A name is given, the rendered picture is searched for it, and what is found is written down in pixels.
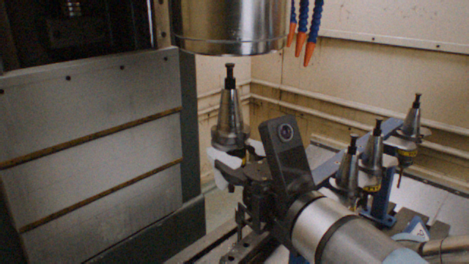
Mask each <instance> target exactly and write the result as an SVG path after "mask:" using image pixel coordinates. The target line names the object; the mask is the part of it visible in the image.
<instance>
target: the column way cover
mask: <svg viewBox="0 0 469 264"><path fill-rule="evenodd" d="M3 74H4V76H1V77H0V186H1V190H2V193H3V195H4V200H5V202H6V206H7V209H8V211H9V215H10V221H11V224H12V226H13V227H14V228H15V230H16V231H17V233H18V237H19V240H20V242H21V247H22V250H23V254H24V257H25V258H26V263H27V264H79V263H81V262H83V261H85V260H87V259H89V258H90V257H92V256H94V255H96V254H97V253H99V252H101V251H103V250H104V249H107V248H108V247H110V246H112V245H114V244H115V243H117V242H119V241H121V240H122V239H124V238H126V237H128V236H129V235H132V234H133V233H135V232H137V231H139V230H140V229H142V228H143V227H145V226H147V225H148V224H151V223H153V222H155V221H157V220H159V219H162V218H163V217H164V216H167V215H169V214H170V213H172V212H174V211H176V210H177V209H179V208H181V207H182V206H183V203H182V183H181V171H180V162H181V161H182V141H181V129H180V111H181V109H182V95H181V82H180V60H179V48H178V47H176V46H172V45H171V48H164V49H160V50H157V49H154V48H145V49H141V50H137V51H125V52H120V53H115V54H107V55H102V56H95V57H91V58H86V59H78V60H73V61H69V62H61V63H56V64H52V65H43V66H39V67H31V68H22V69H17V70H9V71H5V72H3Z"/></svg>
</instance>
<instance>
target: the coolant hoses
mask: <svg viewBox="0 0 469 264"><path fill-rule="evenodd" d="M324 3H325V2H324V0H314V7H313V9H312V11H313V13H312V15H311V18H312V19H311V25H310V27H309V30H310V32H309V33H308V36H309V37H308V38H307V40H306V42H307V43H306V48H305V54H304V60H303V66H304V67H307V66H308V63H309V61H310V58H311V55H312V54H313V52H314V49H315V48H316V46H315V44H317V38H318V36H319V35H318V31H319V30H320V27H319V25H320V24H321V20H320V19H322V12H323V8H322V6H323V5H324ZM298 5H299V6H300V7H299V9H298V12H299V14H298V18H299V20H298V27H297V31H298V33H297V34H296V42H295V56H296V57H299V55H300V52H301V49H302V47H303V44H304V41H305V39H306V32H307V31H308V28H307V25H308V23H309V22H308V20H307V19H308V18H309V14H308V12H309V8H308V6H309V0H300V1H299V3H298ZM295 17H296V13H295V1H294V0H292V12H291V24H290V26H289V34H288V35H287V46H286V47H287V48H289V47H290V45H291V42H292V38H293V35H294V32H295V28H296V26H297V25H296V24H297V20H296V19H295Z"/></svg>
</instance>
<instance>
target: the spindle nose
mask: <svg viewBox="0 0 469 264"><path fill-rule="evenodd" d="M171 10H172V21H173V33H174V34H175V43H176V46H177V47H178V48H179V49H180V50H182V51H184V52H186V53H190V54H195V55H201V56H215V57H247V56H261V55H267V54H273V53H276V52H279V51H281V50H283V49H284V48H285V47H286V46H287V35H288V34H289V26H290V24H291V12H292V0H171Z"/></svg>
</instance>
